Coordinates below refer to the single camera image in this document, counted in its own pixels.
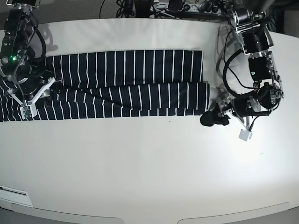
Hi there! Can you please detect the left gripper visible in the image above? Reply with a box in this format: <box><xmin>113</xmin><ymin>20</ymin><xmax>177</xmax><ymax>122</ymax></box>
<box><xmin>200</xmin><ymin>95</ymin><xmax>261</xmax><ymax>127</ymax></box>

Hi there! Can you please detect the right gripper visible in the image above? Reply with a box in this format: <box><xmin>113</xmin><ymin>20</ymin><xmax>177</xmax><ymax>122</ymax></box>
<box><xmin>4</xmin><ymin>70</ymin><xmax>62</xmax><ymax>106</ymax></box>

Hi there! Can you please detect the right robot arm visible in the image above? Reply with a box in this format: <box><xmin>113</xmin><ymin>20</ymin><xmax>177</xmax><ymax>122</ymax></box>
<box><xmin>0</xmin><ymin>0</ymin><xmax>54</xmax><ymax>101</ymax></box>

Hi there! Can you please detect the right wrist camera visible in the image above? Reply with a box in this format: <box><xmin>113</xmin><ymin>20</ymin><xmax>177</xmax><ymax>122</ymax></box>
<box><xmin>20</xmin><ymin>104</ymin><xmax>37</xmax><ymax>119</ymax></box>

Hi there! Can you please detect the navy white striped T-shirt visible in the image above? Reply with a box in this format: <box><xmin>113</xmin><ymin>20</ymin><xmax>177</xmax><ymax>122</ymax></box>
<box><xmin>0</xmin><ymin>49</ymin><xmax>211</xmax><ymax>122</ymax></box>

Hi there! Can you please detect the white power strip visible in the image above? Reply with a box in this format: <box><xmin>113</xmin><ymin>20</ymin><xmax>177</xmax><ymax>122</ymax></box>
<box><xmin>166</xmin><ymin>0</ymin><xmax>224</xmax><ymax>14</ymax></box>

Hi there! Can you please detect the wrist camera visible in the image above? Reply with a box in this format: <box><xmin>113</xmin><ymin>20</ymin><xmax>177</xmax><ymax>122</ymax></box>
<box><xmin>20</xmin><ymin>104</ymin><xmax>37</xmax><ymax>119</ymax></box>
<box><xmin>239</xmin><ymin>129</ymin><xmax>252</xmax><ymax>142</ymax></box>

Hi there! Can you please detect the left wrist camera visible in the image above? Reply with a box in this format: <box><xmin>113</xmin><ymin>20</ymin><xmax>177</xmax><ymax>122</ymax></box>
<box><xmin>239</xmin><ymin>129</ymin><xmax>252</xmax><ymax>142</ymax></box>

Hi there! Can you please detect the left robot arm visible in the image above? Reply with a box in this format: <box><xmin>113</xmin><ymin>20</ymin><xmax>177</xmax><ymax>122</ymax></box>
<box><xmin>200</xmin><ymin>0</ymin><xmax>285</xmax><ymax>126</ymax></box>

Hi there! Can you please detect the white label sticker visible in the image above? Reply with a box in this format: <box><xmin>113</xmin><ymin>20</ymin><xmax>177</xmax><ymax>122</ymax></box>
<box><xmin>0</xmin><ymin>186</ymin><xmax>33</xmax><ymax>208</ymax></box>

